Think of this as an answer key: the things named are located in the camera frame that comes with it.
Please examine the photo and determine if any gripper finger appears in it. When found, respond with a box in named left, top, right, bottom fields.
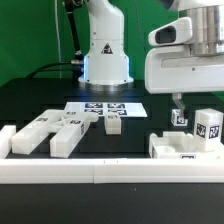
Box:
left=172, top=93, right=186, bottom=118

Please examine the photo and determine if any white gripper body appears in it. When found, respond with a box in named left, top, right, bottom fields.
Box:
left=145, top=45, right=224, bottom=94

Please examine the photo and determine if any white chair seat part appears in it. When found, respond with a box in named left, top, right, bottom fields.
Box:
left=149, top=131, right=215, bottom=159

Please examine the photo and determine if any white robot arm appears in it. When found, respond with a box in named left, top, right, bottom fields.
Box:
left=63, top=0, right=224, bottom=110

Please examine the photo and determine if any white tag sheet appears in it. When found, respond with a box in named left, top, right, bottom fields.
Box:
left=64, top=102, right=147, bottom=117

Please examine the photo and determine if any white left fence block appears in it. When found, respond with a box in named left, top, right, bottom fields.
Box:
left=0, top=125, right=16, bottom=159

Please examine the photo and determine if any white front fence bar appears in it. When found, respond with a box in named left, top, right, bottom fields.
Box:
left=0, top=159, right=224, bottom=184

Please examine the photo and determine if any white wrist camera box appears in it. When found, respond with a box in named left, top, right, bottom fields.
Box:
left=148, top=17, right=193, bottom=47

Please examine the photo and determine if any black cable bundle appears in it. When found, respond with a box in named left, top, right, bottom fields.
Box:
left=27, top=0, right=85, bottom=80

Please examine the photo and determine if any white chair back frame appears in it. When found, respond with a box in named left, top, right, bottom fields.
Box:
left=12, top=109, right=99, bottom=158

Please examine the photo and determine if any thin grey cable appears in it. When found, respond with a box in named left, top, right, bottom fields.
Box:
left=54, top=0, right=63, bottom=80

